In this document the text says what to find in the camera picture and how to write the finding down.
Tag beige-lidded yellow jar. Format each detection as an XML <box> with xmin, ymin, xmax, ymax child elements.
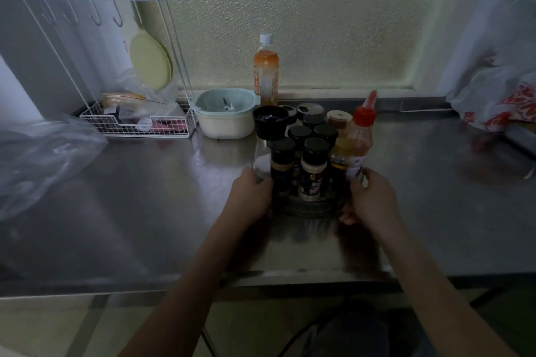
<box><xmin>326</xmin><ymin>109</ymin><xmax>353</xmax><ymax>177</ymax></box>

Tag tall glass black-capped grinder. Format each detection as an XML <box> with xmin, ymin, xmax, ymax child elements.
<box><xmin>252</xmin><ymin>105</ymin><xmax>289</xmax><ymax>182</ymax></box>

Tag person's right forearm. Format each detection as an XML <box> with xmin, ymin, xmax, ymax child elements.
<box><xmin>368</xmin><ymin>223</ymin><xmax>519</xmax><ymax>357</ymax></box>

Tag crumpled clear bag with food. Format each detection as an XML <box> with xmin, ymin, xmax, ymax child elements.
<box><xmin>102</xmin><ymin>69</ymin><xmax>181</xmax><ymax>132</ymax></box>

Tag white wire rack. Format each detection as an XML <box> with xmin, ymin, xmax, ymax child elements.
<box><xmin>10</xmin><ymin>0</ymin><xmax>198</xmax><ymax>139</ymax></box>

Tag frosted glass window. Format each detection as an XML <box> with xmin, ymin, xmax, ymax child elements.
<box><xmin>119</xmin><ymin>0</ymin><xmax>463</xmax><ymax>91</ymax></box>

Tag pale green round plate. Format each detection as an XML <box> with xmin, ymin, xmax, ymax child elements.
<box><xmin>128</xmin><ymin>30</ymin><xmax>173</xmax><ymax>92</ymax></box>

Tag person's left forearm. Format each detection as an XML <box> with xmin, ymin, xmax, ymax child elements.
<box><xmin>118</xmin><ymin>212</ymin><xmax>252</xmax><ymax>357</ymax></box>

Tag person's left hand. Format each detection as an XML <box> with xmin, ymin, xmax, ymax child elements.
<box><xmin>228</xmin><ymin>167</ymin><xmax>275</xmax><ymax>228</ymax></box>

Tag person's right hand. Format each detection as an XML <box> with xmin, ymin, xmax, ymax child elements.
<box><xmin>340</xmin><ymin>168</ymin><xmax>401</xmax><ymax>236</ymax></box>

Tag orange drink bottle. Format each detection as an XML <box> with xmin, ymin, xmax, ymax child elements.
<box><xmin>252</xmin><ymin>33</ymin><xmax>280</xmax><ymax>107</ymax></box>

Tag large clear plastic bag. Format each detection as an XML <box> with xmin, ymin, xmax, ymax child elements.
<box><xmin>0</xmin><ymin>115</ymin><xmax>109</xmax><ymax>222</ymax></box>

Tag white chopper bowl teal lid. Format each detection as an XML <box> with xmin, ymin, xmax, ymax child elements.
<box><xmin>190</xmin><ymin>88</ymin><xmax>261</xmax><ymax>140</ymax></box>

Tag red-capped sauce bottle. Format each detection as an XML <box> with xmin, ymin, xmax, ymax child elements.
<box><xmin>345</xmin><ymin>90</ymin><xmax>378</xmax><ymax>182</ymax></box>

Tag white plastic bag red print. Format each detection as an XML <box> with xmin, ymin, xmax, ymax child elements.
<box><xmin>445</xmin><ymin>0</ymin><xmax>536</xmax><ymax>134</ymax></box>

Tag group of black-lidded spice jars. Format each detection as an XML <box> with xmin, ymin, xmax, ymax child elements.
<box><xmin>268</xmin><ymin>103</ymin><xmax>340</xmax><ymax>202</ymax></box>

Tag round dark tray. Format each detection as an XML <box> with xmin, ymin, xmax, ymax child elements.
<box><xmin>268</xmin><ymin>185</ymin><xmax>356</xmax><ymax>219</ymax></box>

